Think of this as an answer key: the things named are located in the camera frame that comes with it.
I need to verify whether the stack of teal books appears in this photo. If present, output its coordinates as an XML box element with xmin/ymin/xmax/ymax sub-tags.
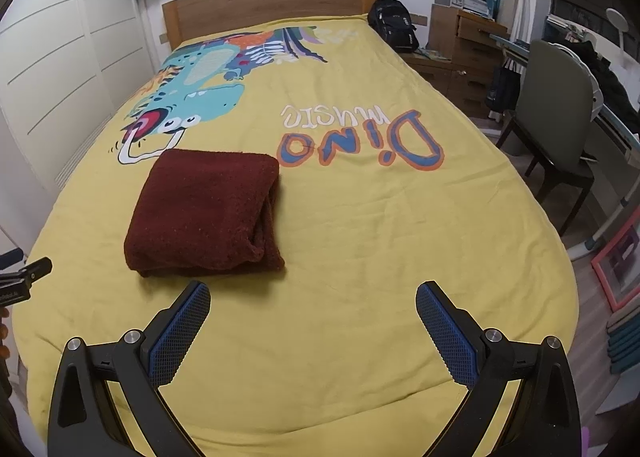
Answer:
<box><xmin>605</xmin><ymin>297</ymin><xmax>640</xmax><ymax>378</ymax></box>

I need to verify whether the dark red knit sweater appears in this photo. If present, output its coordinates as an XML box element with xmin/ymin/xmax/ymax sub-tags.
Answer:
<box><xmin>123</xmin><ymin>149</ymin><xmax>286</xmax><ymax>278</ymax></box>

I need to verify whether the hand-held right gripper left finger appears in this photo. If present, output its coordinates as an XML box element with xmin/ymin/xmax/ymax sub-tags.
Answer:
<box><xmin>47</xmin><ymin>281</ymin><xmax>211</xmax><ymax>457</ymax></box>

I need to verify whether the dark jacket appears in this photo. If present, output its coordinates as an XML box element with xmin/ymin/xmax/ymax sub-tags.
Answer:
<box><xmin>575</xmin><ymin>42</ymin><xmax>640</xmax><ymax>118</ymax></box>

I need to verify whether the wooden headboard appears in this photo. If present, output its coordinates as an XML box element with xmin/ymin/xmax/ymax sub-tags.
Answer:
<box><xmin>161</xmin><ymin>0</ymin><xmax>379</xmax><ymax>50</ymax></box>

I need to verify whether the white wardrobe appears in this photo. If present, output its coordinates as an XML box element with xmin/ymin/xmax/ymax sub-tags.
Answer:
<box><xmin>0</xmin><ymin>0</ymin><xmax>166</xmax><ymax>188</ymax></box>

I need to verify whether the white desk lamp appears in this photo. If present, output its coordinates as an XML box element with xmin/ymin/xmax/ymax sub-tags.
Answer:
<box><xmin>605</xmin><ymin>8</ymin><xmax>632</xmax><ymax>56</ymax></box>

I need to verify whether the grey-green chair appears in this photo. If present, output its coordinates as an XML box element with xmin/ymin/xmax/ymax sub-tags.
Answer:
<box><xmin>495</xmin><ymin>39</ymin><xmax>608</xmax><ymax>238</ymax></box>

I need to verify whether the yellow printed blanket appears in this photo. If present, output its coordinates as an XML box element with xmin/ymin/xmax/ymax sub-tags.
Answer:
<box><xmin>10</xmin><ymin>14</ymin><xmax>576</xmax><ymax>457</ymax></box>

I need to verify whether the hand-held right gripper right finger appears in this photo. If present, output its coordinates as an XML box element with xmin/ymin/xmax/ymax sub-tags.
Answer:
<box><xmin>416</xmin><ymin>281</ymin><xmax>583</xmax><ymax>457</ymax></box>

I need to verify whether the pink picture frame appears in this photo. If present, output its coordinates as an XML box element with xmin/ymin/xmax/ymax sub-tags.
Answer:
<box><xmin>591</xmin><ymin>209</ymin><xmax>640</xmax><ymax>313</ymax></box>

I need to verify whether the dark hanging bag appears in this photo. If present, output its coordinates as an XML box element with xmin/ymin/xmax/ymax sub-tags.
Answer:
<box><xmin>485</xmin><ymin>62</ymin><xmax>521</xmax><ymax>112</ymax></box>

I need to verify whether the black backpack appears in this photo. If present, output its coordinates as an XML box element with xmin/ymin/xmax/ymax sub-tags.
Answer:
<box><xmin>367</xmin><ymin>0</ymin><xmax>420</xmax><ymax>52</ymax></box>

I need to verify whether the wooden drawer cabinet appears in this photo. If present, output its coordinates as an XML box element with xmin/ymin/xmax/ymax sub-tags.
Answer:
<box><xmin>400</xmin><ymin>4</ymin><xmax>511</xmax><ymax>118</ymax></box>

